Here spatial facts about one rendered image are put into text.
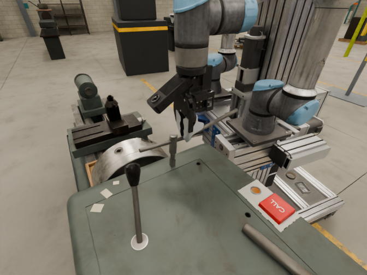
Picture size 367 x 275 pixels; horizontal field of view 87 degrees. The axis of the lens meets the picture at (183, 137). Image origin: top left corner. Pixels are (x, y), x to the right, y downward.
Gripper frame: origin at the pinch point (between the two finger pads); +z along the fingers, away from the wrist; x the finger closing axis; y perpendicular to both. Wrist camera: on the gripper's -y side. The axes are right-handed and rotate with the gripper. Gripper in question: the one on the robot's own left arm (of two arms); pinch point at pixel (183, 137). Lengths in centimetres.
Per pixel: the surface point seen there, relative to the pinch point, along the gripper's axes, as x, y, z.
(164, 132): 188, 79, 135
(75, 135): 83, -31, 38
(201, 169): -6.1, 2.6, 9.3
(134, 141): 21.0, -9.3, 11.3
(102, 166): 17.7, -22.3, 14.9
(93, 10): 1427, 230, 20
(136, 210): -13.6, -19.7, 2.9
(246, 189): -18.6, 8.7, 9.2
